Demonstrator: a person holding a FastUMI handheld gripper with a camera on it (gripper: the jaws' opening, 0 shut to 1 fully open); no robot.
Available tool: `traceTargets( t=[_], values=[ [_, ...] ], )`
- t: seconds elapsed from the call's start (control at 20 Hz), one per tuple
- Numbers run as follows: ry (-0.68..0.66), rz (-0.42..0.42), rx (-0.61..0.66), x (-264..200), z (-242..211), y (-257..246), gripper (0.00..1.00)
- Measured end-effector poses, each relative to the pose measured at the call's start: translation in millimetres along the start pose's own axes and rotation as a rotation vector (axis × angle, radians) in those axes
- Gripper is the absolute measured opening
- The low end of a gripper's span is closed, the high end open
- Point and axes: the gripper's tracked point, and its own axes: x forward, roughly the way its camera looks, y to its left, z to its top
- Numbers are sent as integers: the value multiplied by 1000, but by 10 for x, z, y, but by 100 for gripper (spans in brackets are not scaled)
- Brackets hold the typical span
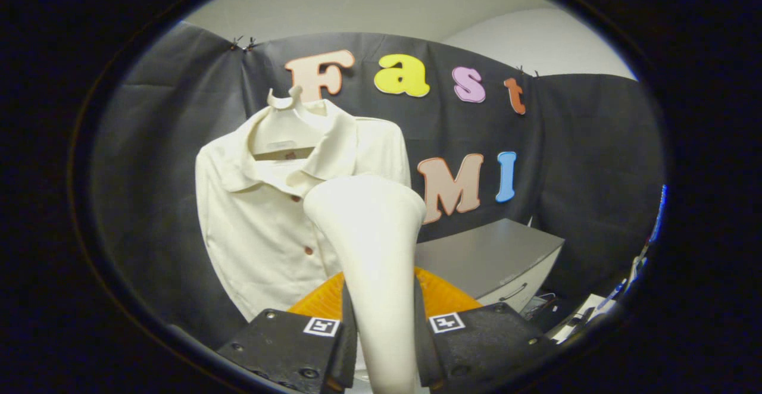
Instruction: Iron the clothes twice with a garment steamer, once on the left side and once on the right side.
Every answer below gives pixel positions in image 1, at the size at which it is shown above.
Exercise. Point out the white plastic clothes hanger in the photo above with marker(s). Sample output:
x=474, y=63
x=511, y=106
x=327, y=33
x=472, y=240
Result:
x=286, y=121

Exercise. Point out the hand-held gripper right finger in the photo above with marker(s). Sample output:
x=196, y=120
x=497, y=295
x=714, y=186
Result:
x=482, y=340

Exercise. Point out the cream button-up shirt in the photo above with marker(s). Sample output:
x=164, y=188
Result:
x=262, y=227

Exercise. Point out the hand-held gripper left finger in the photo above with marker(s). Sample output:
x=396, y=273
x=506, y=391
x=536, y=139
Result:
x=292, y=346

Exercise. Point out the grey-topped white cabinet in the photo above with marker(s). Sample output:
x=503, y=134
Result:
x=488, y=257

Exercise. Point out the blue and white object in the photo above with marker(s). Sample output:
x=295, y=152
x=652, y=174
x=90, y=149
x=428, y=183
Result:
x=658, y=215

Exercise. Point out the white garment steamer head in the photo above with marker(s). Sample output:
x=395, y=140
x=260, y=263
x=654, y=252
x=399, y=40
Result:
x=372, y=251

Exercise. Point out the white paper sheet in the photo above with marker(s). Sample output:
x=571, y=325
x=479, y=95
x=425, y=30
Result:
x=580, y=313

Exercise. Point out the black backdrop cloth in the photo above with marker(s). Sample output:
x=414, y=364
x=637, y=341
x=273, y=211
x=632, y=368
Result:
x=149, y=174

